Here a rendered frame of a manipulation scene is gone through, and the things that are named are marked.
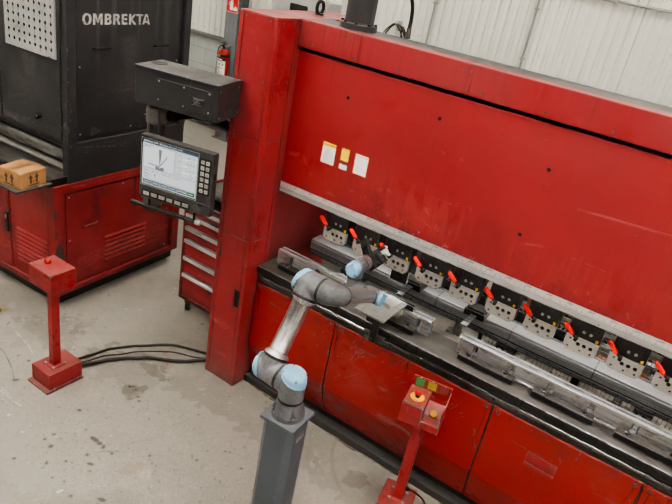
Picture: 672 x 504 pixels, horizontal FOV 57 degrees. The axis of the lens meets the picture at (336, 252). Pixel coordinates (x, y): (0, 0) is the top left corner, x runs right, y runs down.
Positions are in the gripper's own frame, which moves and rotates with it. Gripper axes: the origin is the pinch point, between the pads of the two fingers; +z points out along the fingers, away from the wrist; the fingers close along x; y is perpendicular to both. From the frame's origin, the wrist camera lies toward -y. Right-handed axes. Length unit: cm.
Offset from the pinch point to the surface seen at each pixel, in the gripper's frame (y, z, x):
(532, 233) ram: 34, 3, 71
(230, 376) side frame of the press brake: 12, -17, -144
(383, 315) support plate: 29.7, -15.2, -13.6
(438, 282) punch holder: 30.9, 2.4, 14.6
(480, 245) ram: 26, 3, 46
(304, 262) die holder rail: -20, 4, -56
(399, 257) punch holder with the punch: 8.9, 2.7, 3.0
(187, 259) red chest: -76, 18, -160
